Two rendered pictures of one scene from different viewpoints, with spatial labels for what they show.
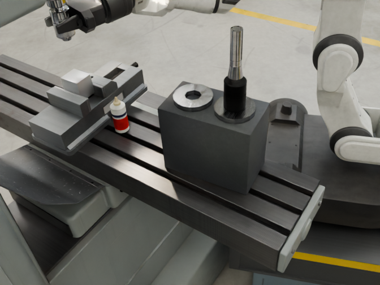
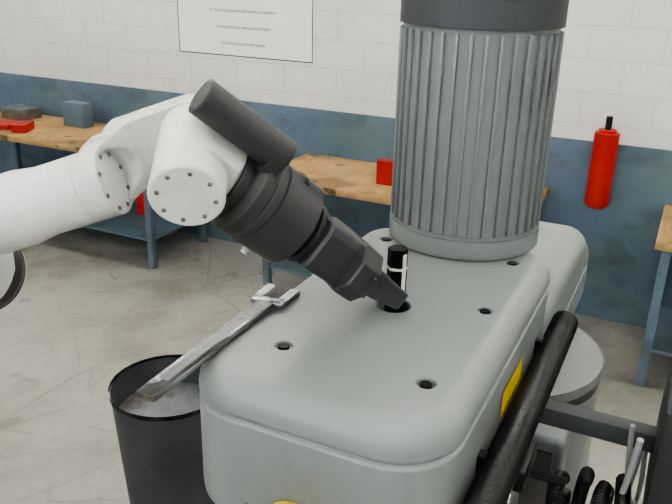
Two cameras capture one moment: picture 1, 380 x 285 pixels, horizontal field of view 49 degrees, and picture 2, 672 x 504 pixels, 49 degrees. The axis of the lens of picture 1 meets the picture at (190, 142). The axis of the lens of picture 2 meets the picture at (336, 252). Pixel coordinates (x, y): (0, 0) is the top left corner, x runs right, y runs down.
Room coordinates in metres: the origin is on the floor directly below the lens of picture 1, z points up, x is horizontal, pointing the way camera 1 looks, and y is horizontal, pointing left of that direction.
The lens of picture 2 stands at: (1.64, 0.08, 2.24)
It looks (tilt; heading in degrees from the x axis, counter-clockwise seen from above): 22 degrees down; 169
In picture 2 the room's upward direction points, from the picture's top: 1 degrees clockwise
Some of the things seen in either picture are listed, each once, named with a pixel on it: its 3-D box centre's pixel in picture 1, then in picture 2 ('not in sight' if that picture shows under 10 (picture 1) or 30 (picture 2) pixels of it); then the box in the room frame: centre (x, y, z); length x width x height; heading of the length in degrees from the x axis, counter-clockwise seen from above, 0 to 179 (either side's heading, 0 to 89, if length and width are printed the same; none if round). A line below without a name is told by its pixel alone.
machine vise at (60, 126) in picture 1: (90, 96); not in sight; (0.97, 0.28, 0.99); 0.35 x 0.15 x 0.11; 145
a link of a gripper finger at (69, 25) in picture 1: (69, 26); not in sight; (0.92, 0.27, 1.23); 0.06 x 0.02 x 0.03; 129
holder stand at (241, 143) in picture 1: (214, 134); not in sight; (0.72, -0.06, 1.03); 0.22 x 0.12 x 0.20; 60
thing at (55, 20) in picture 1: (63, 24); not in sight; (0.94, 0.29, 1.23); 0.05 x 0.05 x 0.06
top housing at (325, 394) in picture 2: not in sight; (395, 362); (0.93, 0.30, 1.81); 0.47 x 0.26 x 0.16; 143
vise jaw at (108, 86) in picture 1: (93, 82); not in sight; (1.00, 0.26, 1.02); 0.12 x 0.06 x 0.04; 55
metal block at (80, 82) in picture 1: (77, 85); not in sight; (0.95, 0.29, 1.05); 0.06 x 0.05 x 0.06; 55
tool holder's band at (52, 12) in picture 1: (59, 10); not in sight; (0.94, 0.29, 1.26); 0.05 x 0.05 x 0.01
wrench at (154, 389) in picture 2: not in sight; (224, 335); (1.00, 0.10, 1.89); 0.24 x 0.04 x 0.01; 145
